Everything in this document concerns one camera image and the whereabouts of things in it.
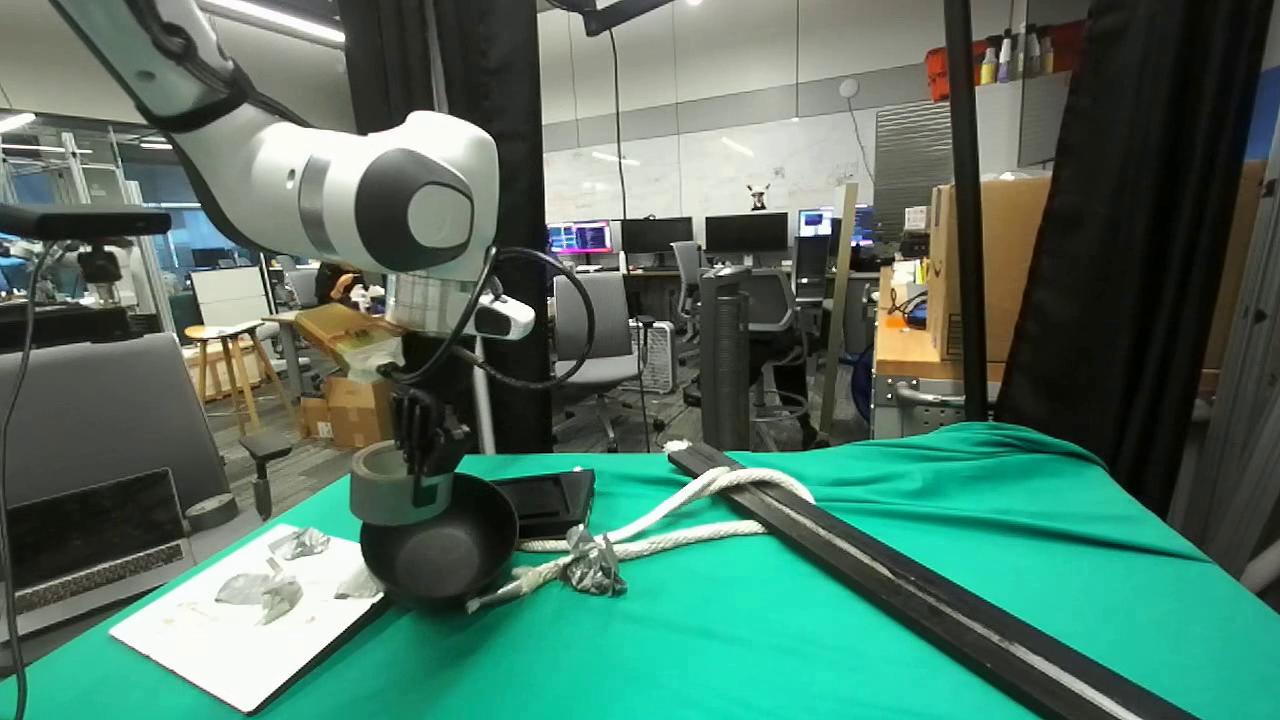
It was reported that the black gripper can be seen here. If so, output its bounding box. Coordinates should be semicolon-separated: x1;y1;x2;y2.
389;381;480;513

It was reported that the grey masking tape roll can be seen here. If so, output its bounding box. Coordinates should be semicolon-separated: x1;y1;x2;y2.
343;439;460;530

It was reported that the black bowl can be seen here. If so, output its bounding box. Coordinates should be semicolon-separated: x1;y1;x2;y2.
356;468;525;615

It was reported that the small cardboard box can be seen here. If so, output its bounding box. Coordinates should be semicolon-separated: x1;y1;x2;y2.
298;373;406;455

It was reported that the black flat tablet case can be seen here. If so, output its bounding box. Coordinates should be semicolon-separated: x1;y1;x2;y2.
494;464;600;539

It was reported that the grey office chair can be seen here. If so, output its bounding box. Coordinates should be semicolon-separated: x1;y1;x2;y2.
547;272;659;452

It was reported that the wooden stool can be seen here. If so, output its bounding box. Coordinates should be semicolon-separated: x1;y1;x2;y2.
180;315;292;432

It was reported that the white printed paper sheet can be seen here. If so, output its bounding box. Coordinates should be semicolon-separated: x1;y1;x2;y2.
110;520;392;717

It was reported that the white board on easel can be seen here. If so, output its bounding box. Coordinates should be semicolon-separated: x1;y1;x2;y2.
189;265;274;334

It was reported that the monitor with colourful screen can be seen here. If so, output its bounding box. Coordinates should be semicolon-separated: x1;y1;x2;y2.
545;220;619;269

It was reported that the green table cloth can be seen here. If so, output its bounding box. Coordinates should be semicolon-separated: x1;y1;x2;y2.
0;418;1280;720

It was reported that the dark computer monitor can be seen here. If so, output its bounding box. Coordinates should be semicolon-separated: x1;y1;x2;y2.
617;213;699;259
699;210;795;259

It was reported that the dark laptop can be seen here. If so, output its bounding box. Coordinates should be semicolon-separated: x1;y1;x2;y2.
0;464;200;642

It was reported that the black curtain beside window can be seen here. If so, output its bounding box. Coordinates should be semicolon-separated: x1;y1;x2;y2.
335;0;560;462

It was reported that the wooden desk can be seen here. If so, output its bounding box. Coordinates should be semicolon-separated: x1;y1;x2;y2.
872;315;953;384

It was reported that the black vertical pole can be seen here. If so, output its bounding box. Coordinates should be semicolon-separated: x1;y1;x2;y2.
940;0;993;425

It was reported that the large cardboard box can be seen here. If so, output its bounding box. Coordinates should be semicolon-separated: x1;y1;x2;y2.
924;172;1057;388

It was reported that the red shelf with bottles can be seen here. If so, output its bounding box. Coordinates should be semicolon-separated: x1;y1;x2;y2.
924;22;1087;103

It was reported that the green and gold mount box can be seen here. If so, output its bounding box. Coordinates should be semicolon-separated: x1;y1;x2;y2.
292;300;408;381

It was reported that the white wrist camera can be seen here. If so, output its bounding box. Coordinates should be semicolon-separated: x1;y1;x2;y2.
467;293;542;350

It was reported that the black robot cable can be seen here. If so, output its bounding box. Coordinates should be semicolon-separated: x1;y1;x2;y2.
436;243;600;401

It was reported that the white rope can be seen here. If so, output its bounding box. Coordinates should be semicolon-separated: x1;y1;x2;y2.
466;464;821;622

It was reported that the black cylinder post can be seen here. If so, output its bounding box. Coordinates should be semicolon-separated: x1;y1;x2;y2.
697;269;758;455

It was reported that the thin black camera cable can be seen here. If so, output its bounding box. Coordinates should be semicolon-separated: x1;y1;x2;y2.
0;238;67;720

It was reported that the black camera on stand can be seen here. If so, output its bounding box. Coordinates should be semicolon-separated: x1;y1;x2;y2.
0;199;177;248

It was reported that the long black metal rail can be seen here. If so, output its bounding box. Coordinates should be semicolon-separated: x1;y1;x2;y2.
663;439;1198;720

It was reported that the black curtain beside wall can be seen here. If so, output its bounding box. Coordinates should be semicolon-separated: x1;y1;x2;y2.
996;0;1271;520

